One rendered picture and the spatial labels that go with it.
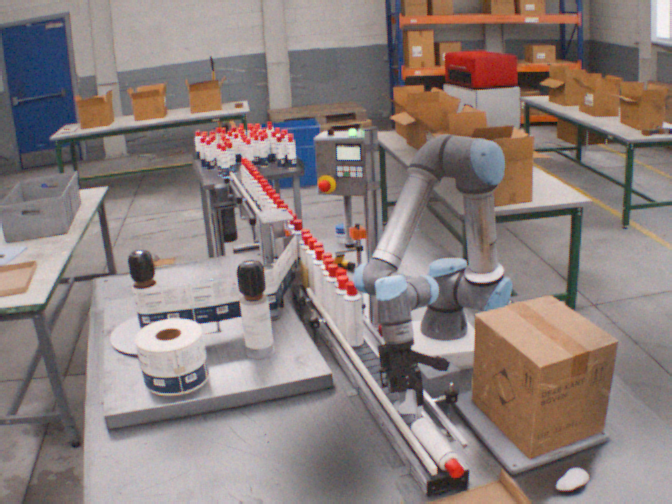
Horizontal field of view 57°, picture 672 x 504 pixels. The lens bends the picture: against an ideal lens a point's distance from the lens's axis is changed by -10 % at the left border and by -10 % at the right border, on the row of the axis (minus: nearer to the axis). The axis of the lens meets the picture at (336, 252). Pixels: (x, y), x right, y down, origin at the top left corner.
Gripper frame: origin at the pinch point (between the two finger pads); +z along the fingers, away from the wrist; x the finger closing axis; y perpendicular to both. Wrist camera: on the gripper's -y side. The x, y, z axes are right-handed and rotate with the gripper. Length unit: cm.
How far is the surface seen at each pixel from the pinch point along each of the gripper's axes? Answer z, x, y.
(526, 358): -13.0, 20.0, -20.9
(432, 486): 12.5, 15.9, 4.7
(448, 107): -117, -268, -153
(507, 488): 16.8, 20.9, -12.0
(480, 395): 0.7, -5.8, -20.2
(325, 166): -68, -53, -1
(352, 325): -19.3, -43.1, 1.2
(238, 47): -314, -750, -95
